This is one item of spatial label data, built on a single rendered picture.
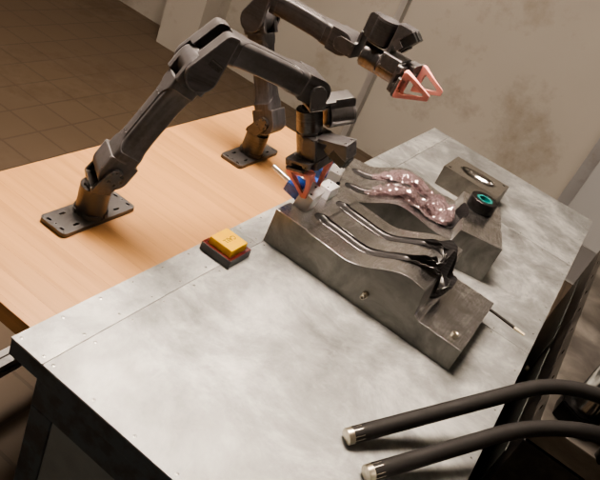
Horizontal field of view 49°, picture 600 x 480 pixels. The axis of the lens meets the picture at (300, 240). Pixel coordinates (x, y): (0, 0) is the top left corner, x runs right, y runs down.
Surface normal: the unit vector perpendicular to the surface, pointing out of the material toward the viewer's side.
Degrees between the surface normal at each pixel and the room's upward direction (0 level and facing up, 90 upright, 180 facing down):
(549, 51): 90
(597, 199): 90
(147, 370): 0
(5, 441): 0
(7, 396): 0
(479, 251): 90
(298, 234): 90
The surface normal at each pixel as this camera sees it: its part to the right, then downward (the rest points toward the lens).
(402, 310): -0.50, 0.30
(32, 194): 0.36, -0.78
